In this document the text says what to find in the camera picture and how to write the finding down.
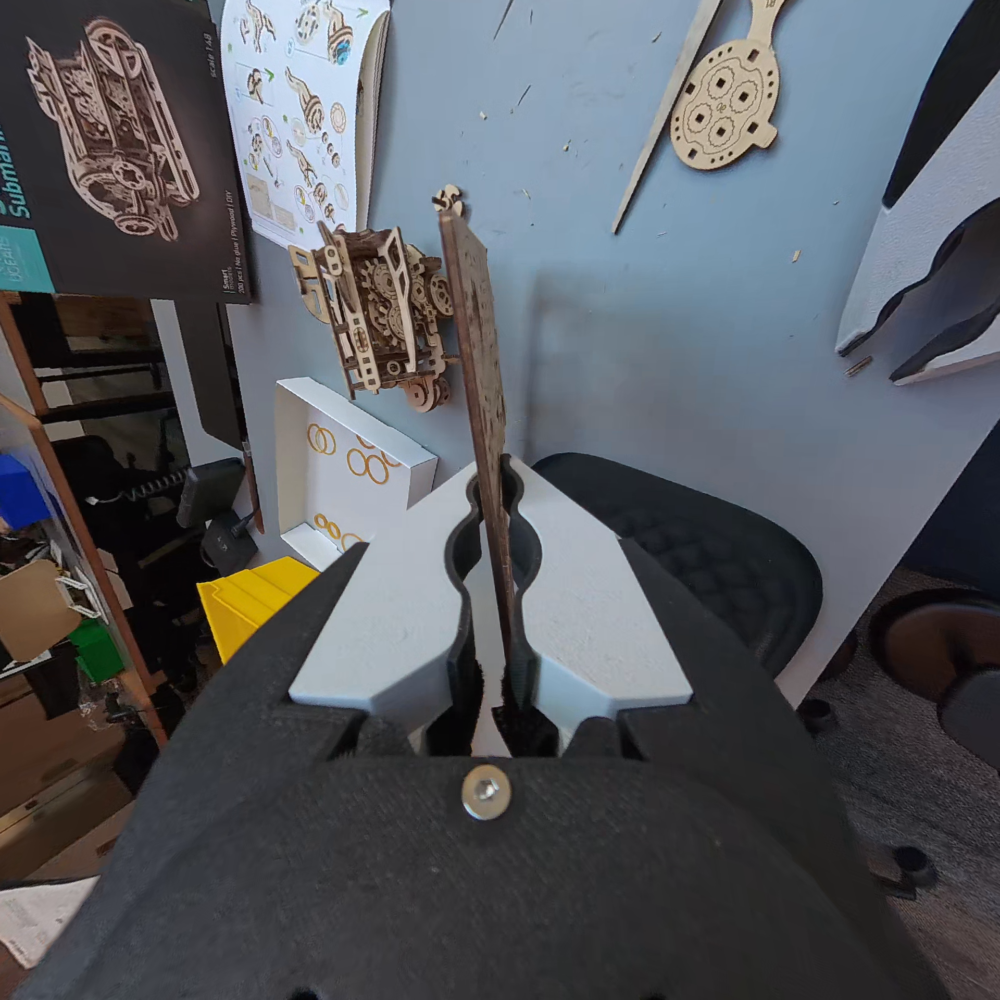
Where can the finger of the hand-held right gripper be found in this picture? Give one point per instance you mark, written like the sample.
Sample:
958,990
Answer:
965,344
914,250

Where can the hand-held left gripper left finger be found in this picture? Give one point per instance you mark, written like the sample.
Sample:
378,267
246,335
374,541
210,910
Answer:
375,617

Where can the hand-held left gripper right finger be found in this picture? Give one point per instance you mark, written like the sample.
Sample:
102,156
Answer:
598,617

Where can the laser-cut plywood sheet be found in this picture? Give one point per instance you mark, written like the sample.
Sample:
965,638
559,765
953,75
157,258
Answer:
476,328

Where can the wooden mechanical model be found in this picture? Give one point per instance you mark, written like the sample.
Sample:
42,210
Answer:
375,320

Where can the black model kit box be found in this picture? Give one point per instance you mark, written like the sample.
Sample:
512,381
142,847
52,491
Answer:
117,140

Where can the black mesh office chair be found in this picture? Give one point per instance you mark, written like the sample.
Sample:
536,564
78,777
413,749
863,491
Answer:
703,562

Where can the yellow plastic bin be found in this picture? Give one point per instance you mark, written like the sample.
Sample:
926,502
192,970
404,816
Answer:
250,601

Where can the white box lid gold rings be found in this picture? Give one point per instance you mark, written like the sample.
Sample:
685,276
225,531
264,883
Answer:
344,469

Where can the black electronic device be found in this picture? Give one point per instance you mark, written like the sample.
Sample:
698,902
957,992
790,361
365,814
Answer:
211,492

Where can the round perforated wooden disc part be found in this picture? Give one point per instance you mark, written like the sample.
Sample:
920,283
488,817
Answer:
726,101

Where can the thin wooden strip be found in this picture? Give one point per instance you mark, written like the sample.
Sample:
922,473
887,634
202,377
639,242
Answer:
664,133

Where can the green plastic bin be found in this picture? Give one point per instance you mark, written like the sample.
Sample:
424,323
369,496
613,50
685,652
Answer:
98,652

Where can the brown cardboard piece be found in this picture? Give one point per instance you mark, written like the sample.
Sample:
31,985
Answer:
31,609

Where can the brown cardboard boxes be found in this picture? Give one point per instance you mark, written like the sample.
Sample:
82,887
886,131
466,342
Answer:
55,781

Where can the blue plastic bin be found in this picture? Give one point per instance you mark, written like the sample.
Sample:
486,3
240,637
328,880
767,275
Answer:
19,492

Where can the black chair caster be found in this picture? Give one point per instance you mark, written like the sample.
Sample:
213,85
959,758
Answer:
906,867

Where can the small round slotted wooden part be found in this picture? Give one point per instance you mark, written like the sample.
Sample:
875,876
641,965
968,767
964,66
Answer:
449,199

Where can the white paper sheet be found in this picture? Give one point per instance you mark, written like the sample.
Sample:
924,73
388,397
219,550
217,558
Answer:
39,922

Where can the illustrated instruction booklet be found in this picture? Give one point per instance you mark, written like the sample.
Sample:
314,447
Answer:
297,117

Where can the wooden shelf frame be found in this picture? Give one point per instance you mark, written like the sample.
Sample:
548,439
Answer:
15,344

